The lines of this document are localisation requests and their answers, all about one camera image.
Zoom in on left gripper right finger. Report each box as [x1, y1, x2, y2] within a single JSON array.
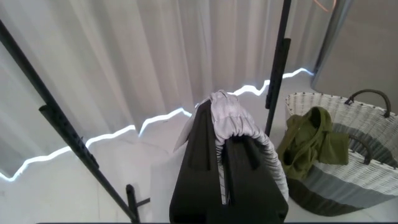
[[222, 135, 289, 224]]

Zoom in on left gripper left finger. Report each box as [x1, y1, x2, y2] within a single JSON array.
[[169, 99, 231, 224]]

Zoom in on pale grey shorts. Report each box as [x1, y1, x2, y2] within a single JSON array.
[[173, 89, 290, 206]]

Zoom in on white laundry basket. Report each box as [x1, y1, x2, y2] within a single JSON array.
[[284, 89, 398, 217]]

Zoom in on black clothes rack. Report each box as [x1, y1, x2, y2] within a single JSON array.
[[0, 0, 292, 224]]

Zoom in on green long-sleeved shirt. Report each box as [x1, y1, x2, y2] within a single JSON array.
[[276, 106, 350, 180]]

